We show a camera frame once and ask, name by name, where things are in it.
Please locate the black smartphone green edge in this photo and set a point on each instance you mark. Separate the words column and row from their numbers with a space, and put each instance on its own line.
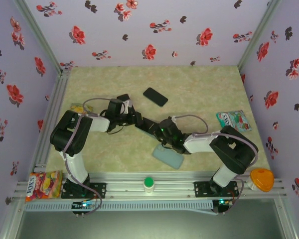
column 149, row 124
column 155, row 97

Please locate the pink phone case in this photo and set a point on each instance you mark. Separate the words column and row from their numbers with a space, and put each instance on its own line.
column 118, row 95

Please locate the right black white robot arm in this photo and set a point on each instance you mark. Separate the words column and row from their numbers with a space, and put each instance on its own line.
column 234, row 149

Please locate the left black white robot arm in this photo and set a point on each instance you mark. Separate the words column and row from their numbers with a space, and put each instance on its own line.
column 69, row 134

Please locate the yellow Fox's candy bag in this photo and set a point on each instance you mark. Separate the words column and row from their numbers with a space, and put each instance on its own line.
column 77, row 108

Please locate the white bottle green lid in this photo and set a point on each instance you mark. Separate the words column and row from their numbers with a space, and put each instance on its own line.
column 148, row 183

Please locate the teal Fox's candy bag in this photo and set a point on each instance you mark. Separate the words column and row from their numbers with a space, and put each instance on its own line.
column 234, row 121

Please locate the red Fox's candy bag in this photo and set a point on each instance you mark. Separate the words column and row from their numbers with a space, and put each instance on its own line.
column 42, row 186

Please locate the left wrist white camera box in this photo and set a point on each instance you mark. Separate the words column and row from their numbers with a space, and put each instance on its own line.
column 128, row 105

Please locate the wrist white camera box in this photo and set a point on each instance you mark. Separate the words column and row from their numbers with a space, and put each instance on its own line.
column 174, row 119
column 128, row 105

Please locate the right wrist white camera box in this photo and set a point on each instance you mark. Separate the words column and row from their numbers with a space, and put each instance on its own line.
column 174, row 119

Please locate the aluminium side rail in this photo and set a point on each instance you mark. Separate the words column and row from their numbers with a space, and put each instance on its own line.
column 57, row 99

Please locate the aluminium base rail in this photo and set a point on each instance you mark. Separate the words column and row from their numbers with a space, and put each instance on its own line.
column 124, row 186

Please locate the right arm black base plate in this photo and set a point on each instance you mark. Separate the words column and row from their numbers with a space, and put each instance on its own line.
column 201, row 189

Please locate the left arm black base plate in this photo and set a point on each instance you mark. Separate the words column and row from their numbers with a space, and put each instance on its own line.
column 99, row 189

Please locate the aluminium corner post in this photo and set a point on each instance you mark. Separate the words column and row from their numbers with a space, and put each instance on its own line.
column 40, row 37
column 259, row 32

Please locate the aluminium frame bar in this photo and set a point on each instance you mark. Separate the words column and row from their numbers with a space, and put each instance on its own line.
column 11, row 221
column 286, row 219

